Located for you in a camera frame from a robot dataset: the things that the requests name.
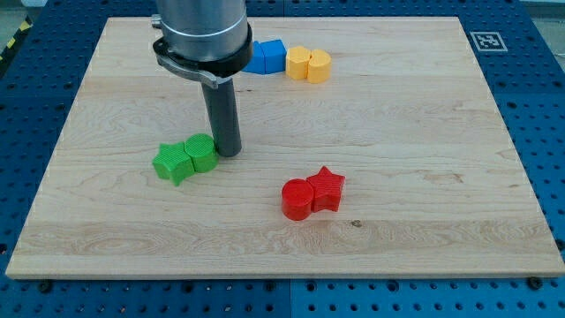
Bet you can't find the blue block behind arm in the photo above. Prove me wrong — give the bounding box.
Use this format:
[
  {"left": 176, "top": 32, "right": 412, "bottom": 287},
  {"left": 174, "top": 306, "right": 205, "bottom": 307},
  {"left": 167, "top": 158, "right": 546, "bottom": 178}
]
[{"left": 243, "top": 41, "right": 266, "bottom": 75}]

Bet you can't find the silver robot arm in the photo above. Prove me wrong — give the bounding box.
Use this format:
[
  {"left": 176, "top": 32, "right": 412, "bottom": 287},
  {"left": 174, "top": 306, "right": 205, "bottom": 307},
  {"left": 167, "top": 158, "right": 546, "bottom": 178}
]
[{"left": 155, "top": 0, "right": 249, "bottom": 62}]

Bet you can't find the yellow heart block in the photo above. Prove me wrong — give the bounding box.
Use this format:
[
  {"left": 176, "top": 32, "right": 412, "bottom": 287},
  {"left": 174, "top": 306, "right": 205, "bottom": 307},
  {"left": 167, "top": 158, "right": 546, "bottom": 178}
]
[{"left": 306, "top": 49, "right": 332, "bottom": 84}]

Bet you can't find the yellow hexagon block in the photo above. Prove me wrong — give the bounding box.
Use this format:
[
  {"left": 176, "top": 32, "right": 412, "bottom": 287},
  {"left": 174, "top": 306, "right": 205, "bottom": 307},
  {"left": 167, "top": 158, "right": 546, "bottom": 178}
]
[{"left": 285, "top": 46, "right": 311, "bottom": 80}]

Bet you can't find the red cylinder block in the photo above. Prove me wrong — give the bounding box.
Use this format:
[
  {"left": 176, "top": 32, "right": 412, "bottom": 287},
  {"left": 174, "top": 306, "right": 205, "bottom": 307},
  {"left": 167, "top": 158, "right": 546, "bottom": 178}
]
[{"left": 281, "top": 178, "right": 314, "bottom": 221}]

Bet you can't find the red star block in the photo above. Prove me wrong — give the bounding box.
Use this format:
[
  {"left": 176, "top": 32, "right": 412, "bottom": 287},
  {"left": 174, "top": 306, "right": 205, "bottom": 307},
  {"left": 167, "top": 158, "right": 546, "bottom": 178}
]
[{"left": 306, "top": 166, "right": 345, "bottom": 212}]

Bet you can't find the green cylinder block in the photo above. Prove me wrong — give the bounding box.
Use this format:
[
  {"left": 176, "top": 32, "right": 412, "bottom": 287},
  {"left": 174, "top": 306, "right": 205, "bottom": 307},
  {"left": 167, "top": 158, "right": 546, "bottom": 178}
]
[{"left": 185, "top": 133, "right": 219, "bottom": 173}]

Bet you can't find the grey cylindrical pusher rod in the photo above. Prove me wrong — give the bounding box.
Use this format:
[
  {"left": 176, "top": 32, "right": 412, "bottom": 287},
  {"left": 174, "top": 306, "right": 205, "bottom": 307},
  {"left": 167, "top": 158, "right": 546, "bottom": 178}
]
[{"left": 202, "top": 78, "right": 242, "bottom": 157}]

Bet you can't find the blue cube block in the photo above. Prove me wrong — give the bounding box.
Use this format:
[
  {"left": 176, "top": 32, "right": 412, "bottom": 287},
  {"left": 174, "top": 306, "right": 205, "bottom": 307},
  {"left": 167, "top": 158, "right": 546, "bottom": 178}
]
[{"left": 260, "top": 39, "right": 287, "bottom": 74}]

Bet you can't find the green star block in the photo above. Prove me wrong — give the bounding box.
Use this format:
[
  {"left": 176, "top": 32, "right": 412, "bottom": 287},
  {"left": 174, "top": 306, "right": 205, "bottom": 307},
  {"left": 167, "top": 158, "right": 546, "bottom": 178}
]
[{"left": 152, "top": 142, "right": 195, "bottom": 186}]

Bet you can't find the white fiducial marker tag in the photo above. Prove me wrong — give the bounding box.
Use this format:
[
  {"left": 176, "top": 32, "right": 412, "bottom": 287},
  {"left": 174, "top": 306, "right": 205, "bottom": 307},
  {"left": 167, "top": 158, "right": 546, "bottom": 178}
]
[{"left": 471, "top": 31, "right": 508, "bottom": 52}]

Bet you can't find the black and metal clamp ring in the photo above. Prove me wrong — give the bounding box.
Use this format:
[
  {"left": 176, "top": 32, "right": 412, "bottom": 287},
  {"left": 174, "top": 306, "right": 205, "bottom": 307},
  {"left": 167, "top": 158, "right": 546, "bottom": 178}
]
[{"left": 150, "top": 14, "right": 254, "bottom": 90}]

